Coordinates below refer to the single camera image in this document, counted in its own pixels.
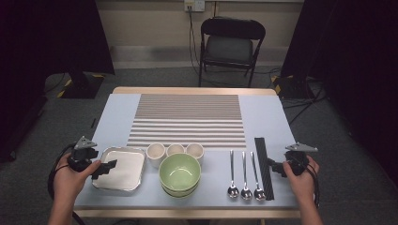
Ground black curtain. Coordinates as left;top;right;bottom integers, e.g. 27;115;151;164
280;0;398;186
0;0;115;163

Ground wooden table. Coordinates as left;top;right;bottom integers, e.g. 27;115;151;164
74;86;302;219

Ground white wall socket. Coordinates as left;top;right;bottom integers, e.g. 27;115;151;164
183;0;206;13

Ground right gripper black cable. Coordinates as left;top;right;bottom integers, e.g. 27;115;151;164
308;164;322;209

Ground person's right hand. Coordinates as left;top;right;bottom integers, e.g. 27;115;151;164
283;155;320;204

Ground black folding chair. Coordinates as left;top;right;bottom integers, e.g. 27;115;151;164
197;17;267;88

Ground black stand base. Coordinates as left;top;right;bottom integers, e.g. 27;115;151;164
271;74;314;100
56;69;106;100

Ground black power cable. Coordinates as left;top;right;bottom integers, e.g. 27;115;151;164
187;6;203;76

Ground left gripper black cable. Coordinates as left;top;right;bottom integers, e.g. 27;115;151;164
47;142;87;225

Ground cream ceramic cup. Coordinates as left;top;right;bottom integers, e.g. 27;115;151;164
185;142;206;165
165;143;186;158
145;142;166;169

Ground row of black chopsticks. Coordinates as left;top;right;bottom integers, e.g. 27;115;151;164
253;137;276;202

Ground black floor cables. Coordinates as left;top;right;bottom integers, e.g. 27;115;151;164
281;76;329;126

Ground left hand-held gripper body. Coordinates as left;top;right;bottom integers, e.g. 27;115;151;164
66;135;100;173

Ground square white plate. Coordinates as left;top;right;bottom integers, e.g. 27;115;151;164
92;146;147;192

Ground striped woven placemat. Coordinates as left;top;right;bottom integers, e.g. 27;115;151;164
126;93;247;149

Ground person's left hand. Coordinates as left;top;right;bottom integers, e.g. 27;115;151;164
52;153;103;202

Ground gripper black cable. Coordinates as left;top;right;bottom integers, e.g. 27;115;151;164
47;142;87;225
308;164;322;209

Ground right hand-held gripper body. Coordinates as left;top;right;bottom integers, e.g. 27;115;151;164
283;142;319;176

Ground steel spoon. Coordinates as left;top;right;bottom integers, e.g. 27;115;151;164
239;151;253;201
227;149;240;199
250;151;267;202

